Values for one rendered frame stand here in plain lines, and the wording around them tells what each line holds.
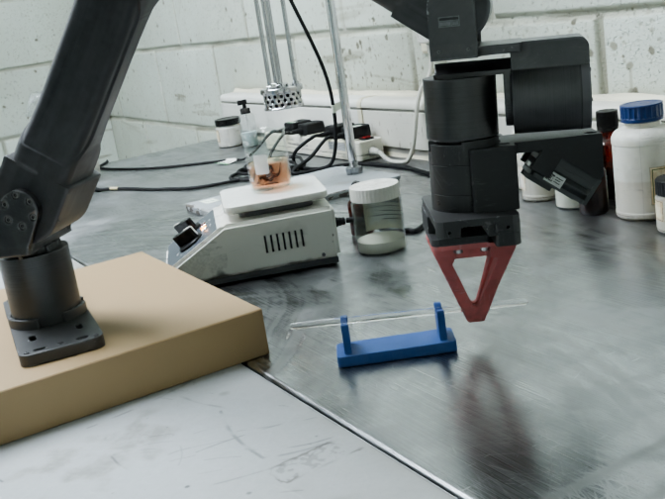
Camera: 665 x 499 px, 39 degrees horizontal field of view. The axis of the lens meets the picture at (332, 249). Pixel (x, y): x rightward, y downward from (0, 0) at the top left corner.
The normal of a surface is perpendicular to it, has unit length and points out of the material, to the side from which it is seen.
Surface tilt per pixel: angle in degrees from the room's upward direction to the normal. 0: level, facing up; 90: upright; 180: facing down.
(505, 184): 90
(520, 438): 0
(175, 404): 0
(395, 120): 90
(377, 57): 90
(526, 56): 91
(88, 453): 0
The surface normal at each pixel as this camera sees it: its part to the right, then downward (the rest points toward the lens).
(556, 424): -0.15, -0.96
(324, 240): 0.16, 0.23
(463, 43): -0.19, 0.28
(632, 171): -0.63, 0.33
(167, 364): 0.50, 0.15
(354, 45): -0.85, 0.26
